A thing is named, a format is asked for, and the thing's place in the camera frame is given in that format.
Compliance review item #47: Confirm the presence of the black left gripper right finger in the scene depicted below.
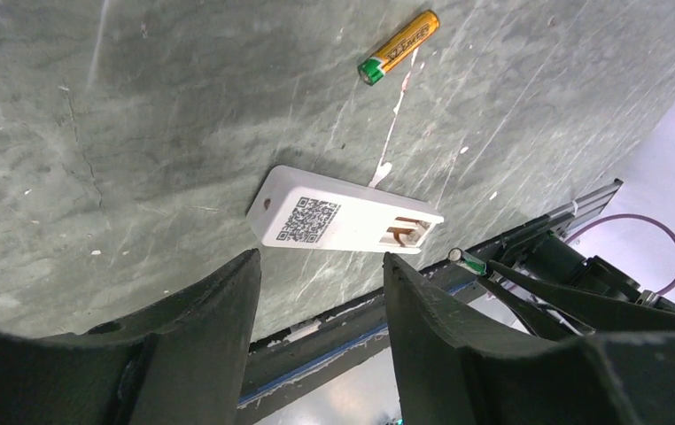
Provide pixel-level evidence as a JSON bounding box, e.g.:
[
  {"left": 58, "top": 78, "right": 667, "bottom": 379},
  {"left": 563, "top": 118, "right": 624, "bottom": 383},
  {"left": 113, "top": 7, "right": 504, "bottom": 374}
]
[{"left": 384, "top": 253, "right": 675, "bottom": 424}]

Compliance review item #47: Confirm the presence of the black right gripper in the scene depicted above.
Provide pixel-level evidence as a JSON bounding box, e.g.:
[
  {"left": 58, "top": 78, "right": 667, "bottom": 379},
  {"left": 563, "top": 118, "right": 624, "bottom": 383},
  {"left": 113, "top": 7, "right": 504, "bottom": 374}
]
[{"left": 477, "top": 235, "right": 675, "bottom": 342}]

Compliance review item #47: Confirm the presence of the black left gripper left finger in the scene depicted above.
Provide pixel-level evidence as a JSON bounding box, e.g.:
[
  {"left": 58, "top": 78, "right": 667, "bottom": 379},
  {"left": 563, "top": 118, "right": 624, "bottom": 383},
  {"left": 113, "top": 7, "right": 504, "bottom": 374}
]
[{"left": 0, "top": 249, "right": 261, "bottom": 424}]

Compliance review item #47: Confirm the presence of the green AAA battery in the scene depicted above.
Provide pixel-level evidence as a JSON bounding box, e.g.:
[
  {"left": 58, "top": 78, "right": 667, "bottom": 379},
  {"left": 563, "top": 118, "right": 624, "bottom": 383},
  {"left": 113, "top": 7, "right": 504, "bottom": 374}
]
[{"left": 447, "top": 248, "right": 487, "bottom": 276}]

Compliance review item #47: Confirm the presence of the white remote control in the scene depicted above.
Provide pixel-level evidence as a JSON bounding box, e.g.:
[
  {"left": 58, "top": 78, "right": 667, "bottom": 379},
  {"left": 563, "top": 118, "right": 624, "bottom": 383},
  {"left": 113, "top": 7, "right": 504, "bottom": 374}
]
[{"left": 246, "top": 166, "right": 444, "bottom": 254}]

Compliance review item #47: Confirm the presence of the orange AAA battery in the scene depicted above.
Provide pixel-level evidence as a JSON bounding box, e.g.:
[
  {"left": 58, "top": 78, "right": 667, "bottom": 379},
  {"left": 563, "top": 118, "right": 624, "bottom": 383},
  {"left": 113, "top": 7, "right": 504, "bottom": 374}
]
[{"left": 357, "top": 10, "right": 440, "bottom": 86}]

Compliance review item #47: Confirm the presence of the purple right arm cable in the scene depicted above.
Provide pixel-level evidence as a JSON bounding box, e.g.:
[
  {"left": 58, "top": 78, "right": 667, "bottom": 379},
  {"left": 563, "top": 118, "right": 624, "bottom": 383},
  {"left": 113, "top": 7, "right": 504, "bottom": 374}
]
[{"left": 563, "top": 213, "right": 675, "bottom": 298}]

